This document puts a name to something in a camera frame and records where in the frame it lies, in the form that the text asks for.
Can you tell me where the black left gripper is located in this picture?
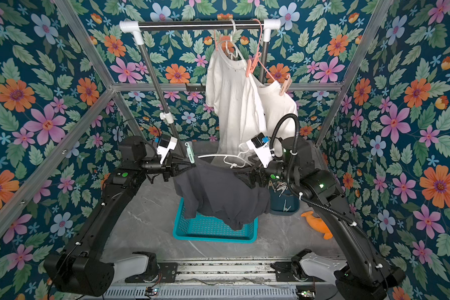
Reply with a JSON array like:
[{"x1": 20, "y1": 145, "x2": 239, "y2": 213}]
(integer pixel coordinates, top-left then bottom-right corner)
[{"x1": 135, "y1": 151, "x2": 193, "y2": 185}]

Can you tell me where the light green clothespin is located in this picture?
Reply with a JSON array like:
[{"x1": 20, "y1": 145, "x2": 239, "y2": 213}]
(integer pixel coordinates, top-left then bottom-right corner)
[{"x1": 184, "y1": 142, "x2": 195, "y2": 164}]

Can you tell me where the dark grey t-shirt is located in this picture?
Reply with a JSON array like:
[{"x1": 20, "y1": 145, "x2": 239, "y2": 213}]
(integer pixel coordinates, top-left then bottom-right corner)
[{"x1": 174, "y1": 158, "x2": 271, "y2": 231}]

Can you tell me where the white plastic hanger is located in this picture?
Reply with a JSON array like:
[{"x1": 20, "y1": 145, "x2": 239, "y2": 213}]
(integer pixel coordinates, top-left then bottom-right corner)
[
  {"x1": 194, "y1": 141, "x2": 252, "y2": 169},
  {"x1": 212, "y1": 19, "x2": 245, "y2": 61}
]

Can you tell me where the white printed t-shirt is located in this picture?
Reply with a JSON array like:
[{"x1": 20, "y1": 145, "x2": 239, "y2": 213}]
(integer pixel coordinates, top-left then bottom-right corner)
[{"x1": 256, "y1": 81, "x2": 298, "y2": 155}]

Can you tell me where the beige clothespin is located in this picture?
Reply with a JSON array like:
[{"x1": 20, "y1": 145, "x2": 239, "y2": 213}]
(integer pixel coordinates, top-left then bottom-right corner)
[{"x1": 279, "y1": 74, "x2": 293, "y2": 96}]

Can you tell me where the plain white t-shirt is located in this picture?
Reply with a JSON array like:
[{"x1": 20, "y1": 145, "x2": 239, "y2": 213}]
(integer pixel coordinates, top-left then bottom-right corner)
[{"x1": 206, "y1": 49, "x2": 267, "y2": 155}]

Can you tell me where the pink clothespin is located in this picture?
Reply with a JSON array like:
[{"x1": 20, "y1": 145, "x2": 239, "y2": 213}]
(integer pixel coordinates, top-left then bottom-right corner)
[
  {"x1": 246, "y1": 51, "x2": 262, "y2": 78},
  {"x1": 213, "y1": 30, "x2": 221, "y2": 51}
]

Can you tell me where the pink wire hanger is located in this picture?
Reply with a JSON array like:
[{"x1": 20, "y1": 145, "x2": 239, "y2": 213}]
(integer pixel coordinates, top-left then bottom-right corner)
[{"x1": 254, "y1": 19, "x2": 281, "y2": 81}]

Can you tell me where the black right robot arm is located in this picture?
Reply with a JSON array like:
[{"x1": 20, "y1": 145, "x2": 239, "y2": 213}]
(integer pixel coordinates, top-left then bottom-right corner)
[{"x1": 246, "y1": 114, "x2": 405, "y2": 300}]

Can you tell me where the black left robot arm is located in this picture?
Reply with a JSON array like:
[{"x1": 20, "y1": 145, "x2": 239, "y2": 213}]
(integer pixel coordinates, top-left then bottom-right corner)
[{"x1": 44, "y1": 135, "x2": 195, "y2": 297}]

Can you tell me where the teal clothespin tray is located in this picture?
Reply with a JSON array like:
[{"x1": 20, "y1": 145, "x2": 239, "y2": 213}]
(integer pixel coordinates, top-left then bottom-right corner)
[{"x1": 268, "y1": 180, "x2": 300, "y2": 216}]

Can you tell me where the teal laundry basket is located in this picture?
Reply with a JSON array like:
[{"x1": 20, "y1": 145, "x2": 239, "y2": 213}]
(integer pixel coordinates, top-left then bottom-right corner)
[{"x1": 172, "y1": 198, "x2": 259, "y2": 244}]

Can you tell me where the orange plush toy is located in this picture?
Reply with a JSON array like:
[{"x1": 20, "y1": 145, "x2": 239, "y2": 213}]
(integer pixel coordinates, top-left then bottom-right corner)
[{"x1": 301, "y1": 211, "x2": 333, "y2": 240}]

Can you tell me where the white steel clothes rack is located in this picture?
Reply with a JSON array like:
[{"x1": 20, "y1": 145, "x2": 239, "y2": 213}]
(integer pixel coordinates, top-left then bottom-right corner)
[{"x1": 119, "y1": 20, "x2": 259, "y2": 139}]

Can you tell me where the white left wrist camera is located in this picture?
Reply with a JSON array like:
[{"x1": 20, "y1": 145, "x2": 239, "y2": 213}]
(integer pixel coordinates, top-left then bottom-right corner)
[{"x1": 156, "y1": 134, "x2": 178, "y2": 165}]

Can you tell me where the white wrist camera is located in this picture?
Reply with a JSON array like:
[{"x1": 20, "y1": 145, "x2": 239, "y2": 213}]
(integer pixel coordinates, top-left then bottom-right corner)
[
  {"x1": 246, "y1": 132, "x2": 273, "y2": 168},
  {"x1": 156, "y1": 134, "x2": 178, "y2": 165}
]

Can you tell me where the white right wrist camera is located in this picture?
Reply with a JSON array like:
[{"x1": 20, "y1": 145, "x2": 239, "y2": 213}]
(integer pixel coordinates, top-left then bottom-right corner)
[{"x1": 246, "y1": 132, "x2": 273, "y2": 168}]

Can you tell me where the black wall hook rail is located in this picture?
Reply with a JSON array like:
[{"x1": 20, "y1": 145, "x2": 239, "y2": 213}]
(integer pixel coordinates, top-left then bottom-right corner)
[{"x1": 185, "y1": 83, "x2": 206, "y2": 93}]

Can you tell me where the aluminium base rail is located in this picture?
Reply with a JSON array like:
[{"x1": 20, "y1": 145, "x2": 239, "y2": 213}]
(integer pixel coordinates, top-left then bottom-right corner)
[{"x1": 102, "y1": 257, "x2": 344, "y2": 300}]

